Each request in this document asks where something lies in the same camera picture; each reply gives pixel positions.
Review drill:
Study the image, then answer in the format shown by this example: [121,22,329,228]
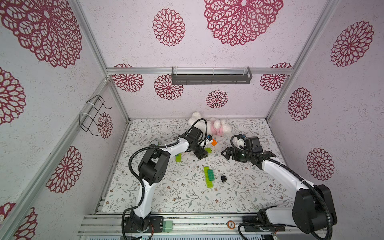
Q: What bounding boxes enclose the extra lime green lego brick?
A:
[175,153,182,163]

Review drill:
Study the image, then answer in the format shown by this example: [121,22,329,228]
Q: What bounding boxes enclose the black wire wall rack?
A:
[78,95,112,137]

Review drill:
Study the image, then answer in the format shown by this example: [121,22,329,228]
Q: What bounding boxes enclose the green connector block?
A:
[163,221,173,233]

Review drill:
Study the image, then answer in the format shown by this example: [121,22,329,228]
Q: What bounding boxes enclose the white pink plush toy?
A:
[188,112,232,136]

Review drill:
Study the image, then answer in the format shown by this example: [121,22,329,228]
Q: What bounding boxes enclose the extra dark green lego brick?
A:
[207,169,215,182]

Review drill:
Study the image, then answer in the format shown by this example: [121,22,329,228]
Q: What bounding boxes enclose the black wall shelf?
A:
[171,67,253,85]

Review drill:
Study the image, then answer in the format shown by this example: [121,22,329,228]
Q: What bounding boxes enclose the orange lego brick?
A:
[211,139,218,146]

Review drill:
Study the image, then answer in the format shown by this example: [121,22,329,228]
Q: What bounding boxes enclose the metal base rail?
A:
[76,214,314,240]

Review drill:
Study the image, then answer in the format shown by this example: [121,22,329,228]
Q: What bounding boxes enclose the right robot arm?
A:
[221,135,338,240]

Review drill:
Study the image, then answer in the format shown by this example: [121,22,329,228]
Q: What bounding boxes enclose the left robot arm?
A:
[121,118,212,235]

